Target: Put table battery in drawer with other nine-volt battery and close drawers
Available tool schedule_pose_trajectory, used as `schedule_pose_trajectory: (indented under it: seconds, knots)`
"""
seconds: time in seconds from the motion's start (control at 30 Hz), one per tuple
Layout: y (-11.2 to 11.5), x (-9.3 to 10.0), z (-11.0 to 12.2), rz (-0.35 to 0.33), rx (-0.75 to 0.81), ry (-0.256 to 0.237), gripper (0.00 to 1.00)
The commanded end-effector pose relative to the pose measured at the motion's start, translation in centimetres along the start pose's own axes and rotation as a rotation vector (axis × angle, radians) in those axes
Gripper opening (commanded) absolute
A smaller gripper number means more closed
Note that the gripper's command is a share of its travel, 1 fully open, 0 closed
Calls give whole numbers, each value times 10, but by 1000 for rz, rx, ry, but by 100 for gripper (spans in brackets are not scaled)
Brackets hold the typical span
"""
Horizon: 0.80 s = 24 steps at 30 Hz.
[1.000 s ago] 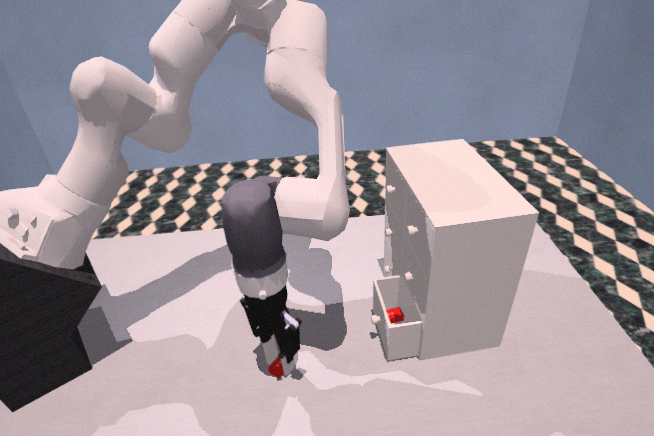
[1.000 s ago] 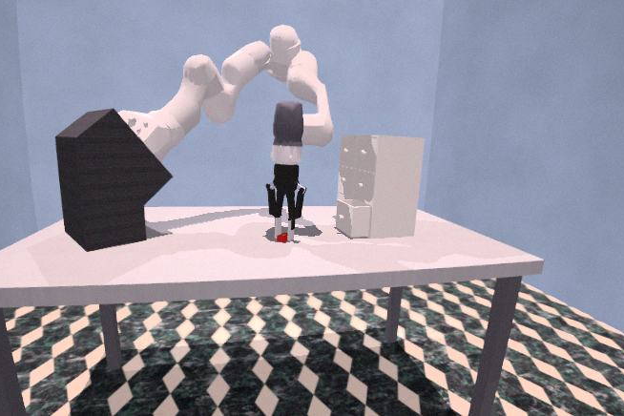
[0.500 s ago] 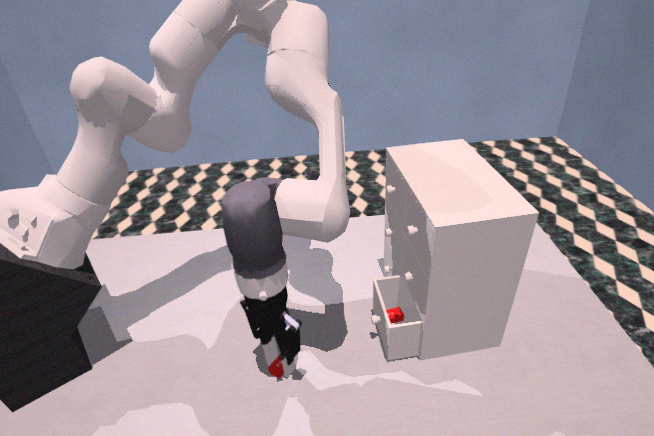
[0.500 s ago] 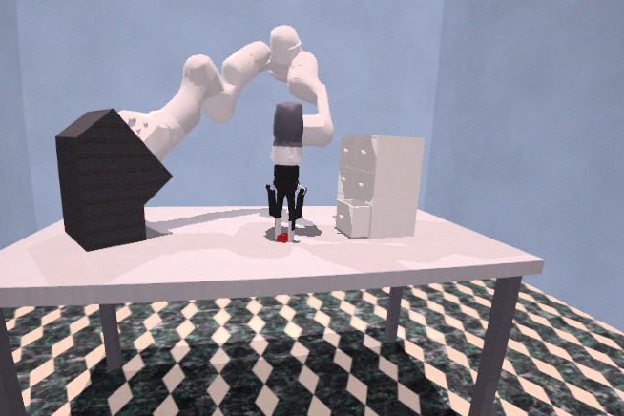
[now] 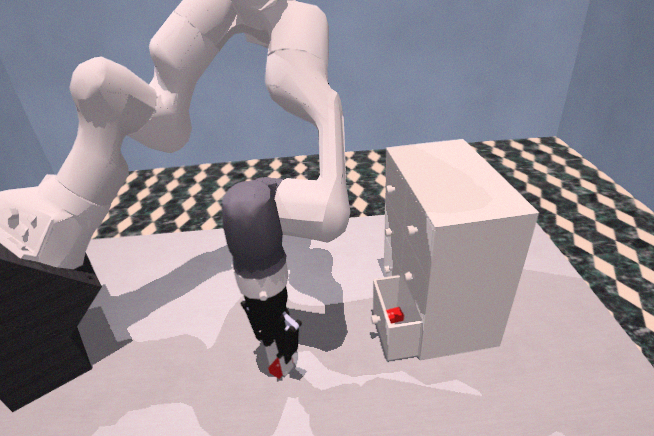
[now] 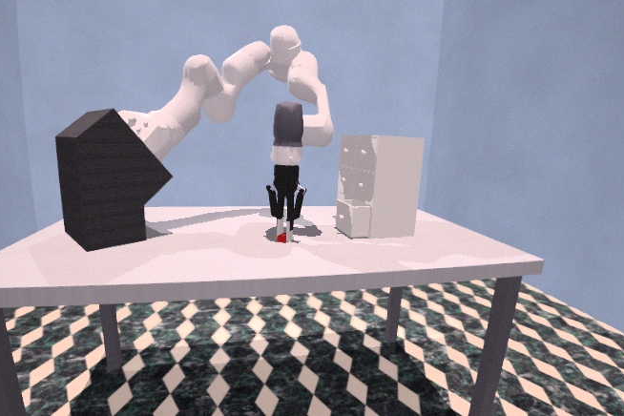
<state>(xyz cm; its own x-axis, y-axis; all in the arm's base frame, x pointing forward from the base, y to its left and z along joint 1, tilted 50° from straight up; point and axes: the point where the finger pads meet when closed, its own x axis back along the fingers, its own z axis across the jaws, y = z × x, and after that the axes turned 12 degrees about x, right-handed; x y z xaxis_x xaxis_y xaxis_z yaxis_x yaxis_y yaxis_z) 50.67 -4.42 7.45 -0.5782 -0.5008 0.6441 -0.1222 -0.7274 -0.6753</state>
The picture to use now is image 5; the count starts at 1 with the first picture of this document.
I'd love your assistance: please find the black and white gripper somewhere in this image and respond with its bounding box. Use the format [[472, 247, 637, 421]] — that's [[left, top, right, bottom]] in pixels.
[[240, 287, 302, 376]]

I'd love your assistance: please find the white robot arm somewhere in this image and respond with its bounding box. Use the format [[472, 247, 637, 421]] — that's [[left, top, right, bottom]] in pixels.
[[0, 0, 350, 301]]

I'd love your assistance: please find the small red block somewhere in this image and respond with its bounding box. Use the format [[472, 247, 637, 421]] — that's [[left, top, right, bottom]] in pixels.
[[387, 307, 404, 324], [268, 357, 283, 379]]

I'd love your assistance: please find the white chest of drawers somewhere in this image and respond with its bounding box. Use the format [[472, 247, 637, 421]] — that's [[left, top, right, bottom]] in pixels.
[[385, 139, 539, 360]]

